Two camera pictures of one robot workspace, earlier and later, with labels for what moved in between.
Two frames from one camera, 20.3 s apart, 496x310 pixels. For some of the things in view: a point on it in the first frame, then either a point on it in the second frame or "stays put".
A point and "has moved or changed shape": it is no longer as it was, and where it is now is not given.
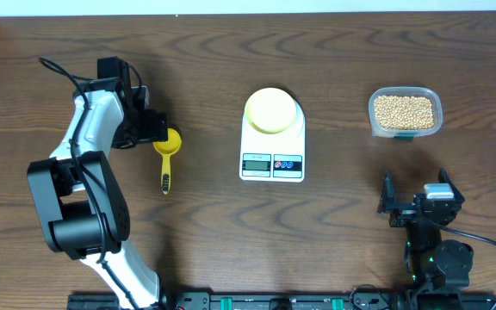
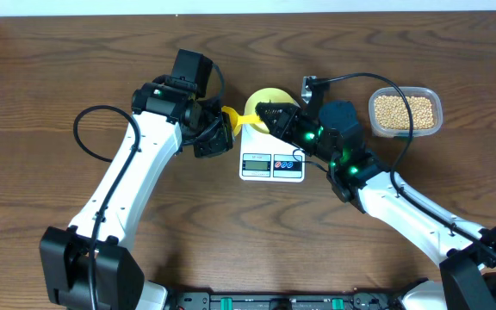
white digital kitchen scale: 278,157 stays put
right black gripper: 404,211 -> 282,129
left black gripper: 158,127 -> 213,137
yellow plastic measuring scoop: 167,148 has moved or changed shape
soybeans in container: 403,112 stays put
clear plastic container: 404,113 stays put
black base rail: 293,300 stays put
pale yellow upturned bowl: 270,110 stays put
